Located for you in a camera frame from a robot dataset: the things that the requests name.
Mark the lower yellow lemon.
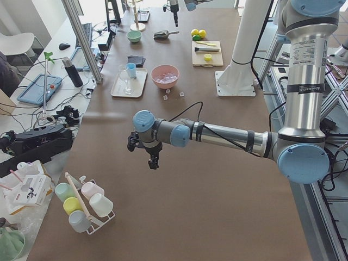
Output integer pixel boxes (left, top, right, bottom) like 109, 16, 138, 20
191, 29, 199, 36

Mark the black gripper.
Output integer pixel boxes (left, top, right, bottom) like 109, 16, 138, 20
163, 0, 179, 27
127, 132, 163, 170

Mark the wooden mug tree stand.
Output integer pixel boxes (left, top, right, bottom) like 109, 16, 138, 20
127, 0, 146, 32

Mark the clear wine glass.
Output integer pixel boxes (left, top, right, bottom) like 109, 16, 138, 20
119, 65, 133, 95

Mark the green lime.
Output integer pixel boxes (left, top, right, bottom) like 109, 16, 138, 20
192, 34, 201, 41

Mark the white product box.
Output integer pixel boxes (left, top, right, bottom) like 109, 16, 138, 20
14, 175, 52, 206

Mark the cream rabbit serving tray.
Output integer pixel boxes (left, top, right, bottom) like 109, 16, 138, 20
110, 68, 147, 98

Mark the yellow plastic knife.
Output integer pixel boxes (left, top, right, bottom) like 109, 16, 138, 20
196, 41, 216, 46

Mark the pink bowl of ice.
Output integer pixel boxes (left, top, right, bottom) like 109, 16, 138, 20
151, 65, 180, 89

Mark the upper yellow lemon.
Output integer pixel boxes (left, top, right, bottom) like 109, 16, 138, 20
198, 29, 207, 39

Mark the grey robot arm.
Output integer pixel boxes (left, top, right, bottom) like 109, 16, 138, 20
127, 1, 344, 184
163, 0, 209, 27

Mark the grey blue rack cup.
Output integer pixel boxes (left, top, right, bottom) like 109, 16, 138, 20
69, 210, 91, 233

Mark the yellow rack cup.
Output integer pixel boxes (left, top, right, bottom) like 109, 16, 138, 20
63, 197, 83, 215

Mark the steel muddler black tip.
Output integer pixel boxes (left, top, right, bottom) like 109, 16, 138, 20
194, 47, 220, 52

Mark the light blue plastic cup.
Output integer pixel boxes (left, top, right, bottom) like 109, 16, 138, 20
126, 63, 136, 79

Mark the white wire cup rack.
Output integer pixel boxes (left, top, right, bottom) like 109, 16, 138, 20
65, 172, 116, 235

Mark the pale green rack cup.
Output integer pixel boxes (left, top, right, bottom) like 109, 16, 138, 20
54, 182, 75, 203

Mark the stainless steel ice scoop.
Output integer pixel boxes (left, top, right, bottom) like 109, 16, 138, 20
153, 30, 179, 40

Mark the pale green bowl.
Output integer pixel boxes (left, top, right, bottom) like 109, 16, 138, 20
126, 30, 142, 44

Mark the black water bottle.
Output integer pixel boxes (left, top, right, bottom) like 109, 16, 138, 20
62, 57, 83, 88

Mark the pink rack cup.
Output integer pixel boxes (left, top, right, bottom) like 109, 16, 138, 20
81, 182, 104, 200

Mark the black frame tray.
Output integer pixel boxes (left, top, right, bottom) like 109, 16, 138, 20
137, 10, 150, 23

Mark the aluminium frame post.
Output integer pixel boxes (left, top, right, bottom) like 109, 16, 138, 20
61, 0, 103, 84

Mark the grey folded cloth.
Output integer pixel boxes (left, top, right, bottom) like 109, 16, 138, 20
127, 55, 146, 67

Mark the blue tablet teach pendant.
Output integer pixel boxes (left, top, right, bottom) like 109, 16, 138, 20
17, 74, 63, 105

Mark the white rack cup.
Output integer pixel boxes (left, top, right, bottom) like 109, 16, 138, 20
89, 193, 114, 218

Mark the half lemon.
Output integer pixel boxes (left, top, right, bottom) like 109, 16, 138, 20
204, 53, 212, 61

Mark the black equipment bag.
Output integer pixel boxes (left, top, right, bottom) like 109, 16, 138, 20
1, 124, 73, 178

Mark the black computer mouse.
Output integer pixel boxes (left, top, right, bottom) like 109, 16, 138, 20
59, 42, 70, 51

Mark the bamboo cutting board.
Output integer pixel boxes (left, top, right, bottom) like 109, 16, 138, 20
192, 41, 223, 67

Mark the yellow lemon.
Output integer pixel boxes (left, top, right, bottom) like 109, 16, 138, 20
198, 29, 207, 39
191, 29, 199, 36

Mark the white chair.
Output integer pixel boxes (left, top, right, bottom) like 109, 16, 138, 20
1, 33, 44, 64

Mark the black keyboard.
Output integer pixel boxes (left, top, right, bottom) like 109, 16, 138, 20
73, 23, 93, 49

